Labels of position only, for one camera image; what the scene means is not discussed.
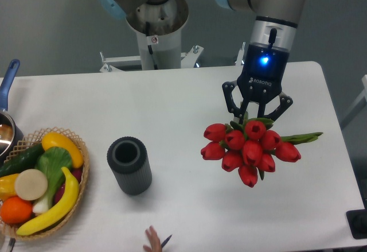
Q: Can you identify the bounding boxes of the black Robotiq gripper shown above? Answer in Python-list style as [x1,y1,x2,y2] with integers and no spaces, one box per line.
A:
[222,44,293,121]

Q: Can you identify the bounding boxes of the red tulip bouquet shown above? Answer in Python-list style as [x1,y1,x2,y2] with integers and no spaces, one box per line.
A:
[201,113,323,188]

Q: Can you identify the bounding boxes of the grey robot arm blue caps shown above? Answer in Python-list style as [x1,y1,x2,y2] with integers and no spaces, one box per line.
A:
[98,0,305,123]

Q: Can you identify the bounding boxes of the dark grey ribbed vase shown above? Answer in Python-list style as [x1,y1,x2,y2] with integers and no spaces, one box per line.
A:
[107,137,153,196]

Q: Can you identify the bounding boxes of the person's hand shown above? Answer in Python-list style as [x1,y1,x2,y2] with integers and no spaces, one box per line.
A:
[143,226,162,252]

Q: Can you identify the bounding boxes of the black device at edge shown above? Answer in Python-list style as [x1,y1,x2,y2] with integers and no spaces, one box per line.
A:
[346,209,366,239]

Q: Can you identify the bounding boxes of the blue pen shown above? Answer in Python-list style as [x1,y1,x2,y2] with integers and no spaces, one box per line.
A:
[161,235,172,248]

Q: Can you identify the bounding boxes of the purple red vegetable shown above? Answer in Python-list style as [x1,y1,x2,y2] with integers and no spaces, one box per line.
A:
[53,167,81,207]

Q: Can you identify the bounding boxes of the yellow banana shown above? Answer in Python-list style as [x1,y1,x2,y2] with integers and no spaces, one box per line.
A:
[16,166,80,237]

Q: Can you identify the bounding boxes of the yellow squash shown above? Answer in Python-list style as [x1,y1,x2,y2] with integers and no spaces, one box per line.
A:
[41,131,84,168]

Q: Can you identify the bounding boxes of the green bok choy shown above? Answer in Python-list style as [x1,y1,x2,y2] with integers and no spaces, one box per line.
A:
[33,146,72,215]

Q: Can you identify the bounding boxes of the green cucumber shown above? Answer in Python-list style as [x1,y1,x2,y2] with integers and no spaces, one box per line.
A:
[1,144,44,177]

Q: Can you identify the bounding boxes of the beige round disc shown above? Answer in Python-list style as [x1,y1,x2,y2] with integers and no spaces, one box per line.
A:
[14,169,48,201]

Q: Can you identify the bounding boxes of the yellow bell pepper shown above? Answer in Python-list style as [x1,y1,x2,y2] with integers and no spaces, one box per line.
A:
[0,173,19,201]

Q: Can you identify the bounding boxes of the orange fruit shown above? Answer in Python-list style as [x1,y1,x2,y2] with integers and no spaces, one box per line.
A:
[1,196,33,224]

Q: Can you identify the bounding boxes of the woven wicker basket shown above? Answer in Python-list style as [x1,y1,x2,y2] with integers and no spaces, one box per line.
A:
[1,127,89,241]

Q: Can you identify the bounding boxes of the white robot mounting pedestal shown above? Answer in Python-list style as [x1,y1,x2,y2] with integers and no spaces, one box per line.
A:
[99,0,204,72]

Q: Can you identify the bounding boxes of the blue handled saucepan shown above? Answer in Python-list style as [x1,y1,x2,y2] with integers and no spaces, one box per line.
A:
[1,59,24,165]

